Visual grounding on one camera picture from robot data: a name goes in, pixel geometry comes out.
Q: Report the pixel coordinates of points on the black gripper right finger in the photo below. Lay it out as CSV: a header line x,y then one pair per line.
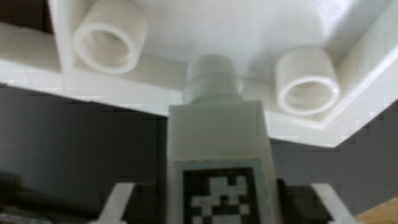
x,y
342,216

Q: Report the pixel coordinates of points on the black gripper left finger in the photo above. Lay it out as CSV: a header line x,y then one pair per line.
x,y
113,212

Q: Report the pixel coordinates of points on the white table leg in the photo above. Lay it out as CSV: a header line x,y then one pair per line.
x,y
221,173

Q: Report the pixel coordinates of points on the white square table top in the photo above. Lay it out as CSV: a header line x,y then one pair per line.
x,y
251,30

